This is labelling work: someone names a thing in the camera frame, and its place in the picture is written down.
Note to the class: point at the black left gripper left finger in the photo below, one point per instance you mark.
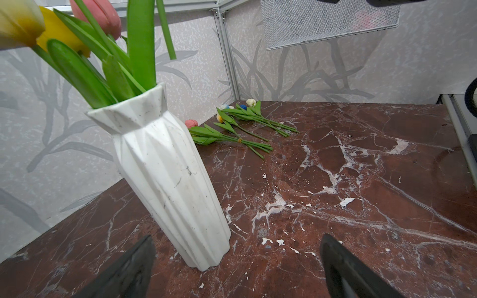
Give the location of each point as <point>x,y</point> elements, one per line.
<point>128,277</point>

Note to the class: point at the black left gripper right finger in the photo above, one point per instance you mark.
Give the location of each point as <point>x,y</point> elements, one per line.
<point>347,276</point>

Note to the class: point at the white ribbed ceramic vase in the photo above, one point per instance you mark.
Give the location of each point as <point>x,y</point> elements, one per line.
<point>157,156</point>

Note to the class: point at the pink tulip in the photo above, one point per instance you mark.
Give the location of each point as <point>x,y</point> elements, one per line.
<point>106,25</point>

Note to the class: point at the cream white tulip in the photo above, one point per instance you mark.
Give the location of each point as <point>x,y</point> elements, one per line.
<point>22,24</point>

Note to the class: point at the yellow tulip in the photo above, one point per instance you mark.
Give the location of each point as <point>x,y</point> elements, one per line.
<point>85,39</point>

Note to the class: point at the tulip bunch on table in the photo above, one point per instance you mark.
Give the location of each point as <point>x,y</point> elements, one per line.
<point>227,127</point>

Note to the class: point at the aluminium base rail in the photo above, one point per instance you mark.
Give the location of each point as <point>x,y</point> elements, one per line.
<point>465,124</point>

